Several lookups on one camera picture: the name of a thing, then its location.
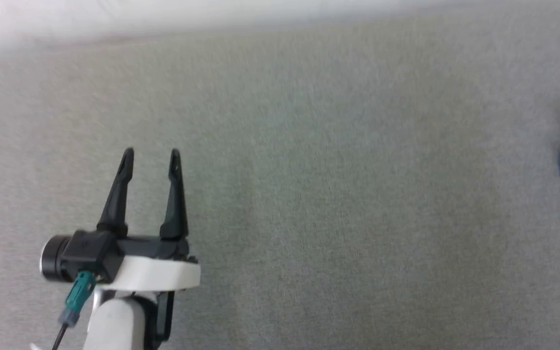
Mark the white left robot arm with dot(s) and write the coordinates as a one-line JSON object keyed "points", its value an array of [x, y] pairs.
{"points": [[119, 323]]}

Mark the grey fabric sofa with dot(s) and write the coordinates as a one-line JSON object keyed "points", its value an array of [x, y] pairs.
{"points": [[333, 194]]}

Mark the teal left camera connector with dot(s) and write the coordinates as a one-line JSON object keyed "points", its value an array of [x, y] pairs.
{"points": [[78, 296]]}

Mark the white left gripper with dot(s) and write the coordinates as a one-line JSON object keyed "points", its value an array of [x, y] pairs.
{"points": [[158, 272]]}

